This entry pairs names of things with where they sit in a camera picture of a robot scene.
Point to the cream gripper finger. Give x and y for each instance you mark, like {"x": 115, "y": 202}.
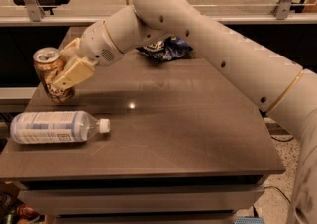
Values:
{"x": 71, "y": 49}
{"x": 77, "y": 70}

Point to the orange soda can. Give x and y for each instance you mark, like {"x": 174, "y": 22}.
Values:
{"x": 48, "y": 64}

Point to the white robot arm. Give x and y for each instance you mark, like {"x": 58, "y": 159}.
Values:
{"x": 284, "y": 90}

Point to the clear plastic water bottle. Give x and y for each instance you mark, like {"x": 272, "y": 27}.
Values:
{"x": 56, "y": 127}

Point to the blue chip bag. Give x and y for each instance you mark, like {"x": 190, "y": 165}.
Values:
{"x": 166, "y": 50}

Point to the grey table with drawers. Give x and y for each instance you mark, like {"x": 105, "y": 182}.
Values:
{"x": 185, "y": 147}

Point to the blue item on floor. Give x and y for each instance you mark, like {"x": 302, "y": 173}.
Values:
{"x": 249, "y": 220}

